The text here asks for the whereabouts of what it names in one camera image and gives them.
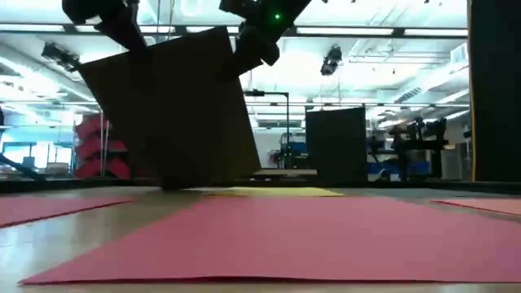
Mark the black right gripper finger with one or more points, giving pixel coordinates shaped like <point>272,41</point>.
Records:
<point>256,53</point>

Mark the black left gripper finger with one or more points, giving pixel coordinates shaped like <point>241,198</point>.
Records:
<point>130,38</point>

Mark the yellow paper sheet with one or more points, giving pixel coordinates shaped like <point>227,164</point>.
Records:
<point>285,192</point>

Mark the red paper sheet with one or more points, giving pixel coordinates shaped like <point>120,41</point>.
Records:
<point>40,209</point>
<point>285,240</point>

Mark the orange paper sheet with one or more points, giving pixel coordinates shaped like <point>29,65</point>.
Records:
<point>488,205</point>

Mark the ceiling light strip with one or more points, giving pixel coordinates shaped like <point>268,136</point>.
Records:
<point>435,32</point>
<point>346,31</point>
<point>163,29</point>
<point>233,29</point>
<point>24,28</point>

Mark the black gantry stand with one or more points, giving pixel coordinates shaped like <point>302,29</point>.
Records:
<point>281,94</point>

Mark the black ceiling spotlight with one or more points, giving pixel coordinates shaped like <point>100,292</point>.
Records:
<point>57,55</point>
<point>331,61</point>

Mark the white air conditioner unit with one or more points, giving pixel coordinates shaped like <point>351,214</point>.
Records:
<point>281,123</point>

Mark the red stacked crates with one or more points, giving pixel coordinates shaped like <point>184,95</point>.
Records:
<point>91,134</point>

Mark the black robot rig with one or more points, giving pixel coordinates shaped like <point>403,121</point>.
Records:
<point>289,158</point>

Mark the light wooden bench top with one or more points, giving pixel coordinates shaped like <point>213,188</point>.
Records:
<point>285,172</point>

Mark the black robot workstation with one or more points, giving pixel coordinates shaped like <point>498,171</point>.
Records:
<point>407,144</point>

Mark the blue storage bin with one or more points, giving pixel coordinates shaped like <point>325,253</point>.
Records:
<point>419,167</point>

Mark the grey cabinet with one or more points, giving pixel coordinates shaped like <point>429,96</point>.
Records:
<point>452,164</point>

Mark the black partition panel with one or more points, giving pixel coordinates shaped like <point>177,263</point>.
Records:
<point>496,101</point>

